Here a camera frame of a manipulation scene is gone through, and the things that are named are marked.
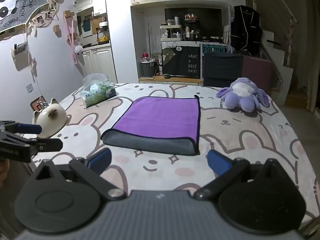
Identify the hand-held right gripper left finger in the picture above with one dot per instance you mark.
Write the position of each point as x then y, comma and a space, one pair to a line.
100, 158

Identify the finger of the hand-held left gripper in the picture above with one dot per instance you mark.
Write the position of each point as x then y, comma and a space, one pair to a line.
29, 128
47, 145

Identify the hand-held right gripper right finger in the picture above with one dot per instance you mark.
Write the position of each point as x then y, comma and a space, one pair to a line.
219, 163

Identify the purple and grey towel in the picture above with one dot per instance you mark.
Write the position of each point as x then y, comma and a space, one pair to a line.
162, 120

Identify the white cat-shaped ceramic pot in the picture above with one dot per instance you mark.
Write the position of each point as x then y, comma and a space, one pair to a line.
51, 120

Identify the brown key holder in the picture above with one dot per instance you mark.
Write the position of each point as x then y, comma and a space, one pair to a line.
37, 103

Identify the green tissue pack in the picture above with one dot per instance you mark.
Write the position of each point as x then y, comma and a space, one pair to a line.
98, 92

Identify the purple plush toy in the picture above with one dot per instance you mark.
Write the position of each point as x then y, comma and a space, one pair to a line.
243, 95

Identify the small white hanging plush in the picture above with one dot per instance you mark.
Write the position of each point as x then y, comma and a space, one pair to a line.
79, 50

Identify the white kitchen base cabinet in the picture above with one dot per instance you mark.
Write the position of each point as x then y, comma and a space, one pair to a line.
100, 63

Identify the dark blue fabric chair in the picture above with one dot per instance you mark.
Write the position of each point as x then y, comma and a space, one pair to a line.
222, 67

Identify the maroon cabinet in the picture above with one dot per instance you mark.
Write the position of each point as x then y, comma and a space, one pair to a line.
257, 72

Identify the black computer mouse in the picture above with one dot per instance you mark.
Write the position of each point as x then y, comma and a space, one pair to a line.
167, 76

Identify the grey trash bin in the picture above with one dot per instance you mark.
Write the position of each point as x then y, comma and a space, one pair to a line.
148, 68

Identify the black lettered curtain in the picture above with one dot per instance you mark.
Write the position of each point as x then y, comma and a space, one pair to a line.
182, 62

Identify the teal sign plate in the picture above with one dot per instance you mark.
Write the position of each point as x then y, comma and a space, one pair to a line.
213, 49

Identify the yellow kitchen appliance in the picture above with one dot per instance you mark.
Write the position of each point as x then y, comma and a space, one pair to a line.
103, 36

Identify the white staircase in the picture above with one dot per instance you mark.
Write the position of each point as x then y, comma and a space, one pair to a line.
277, 50

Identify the black jacket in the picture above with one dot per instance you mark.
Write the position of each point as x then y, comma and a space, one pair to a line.
246, 30

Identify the white shelf rack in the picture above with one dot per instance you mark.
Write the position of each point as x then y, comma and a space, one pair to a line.
171, 33

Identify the white wall pocket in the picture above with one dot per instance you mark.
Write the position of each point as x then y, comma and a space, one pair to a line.
19, 56

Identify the panda wall poster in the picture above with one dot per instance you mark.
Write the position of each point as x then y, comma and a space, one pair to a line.
22, 7

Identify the white kitchen wall cabinet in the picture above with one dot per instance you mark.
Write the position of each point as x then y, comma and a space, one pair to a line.
92, 1

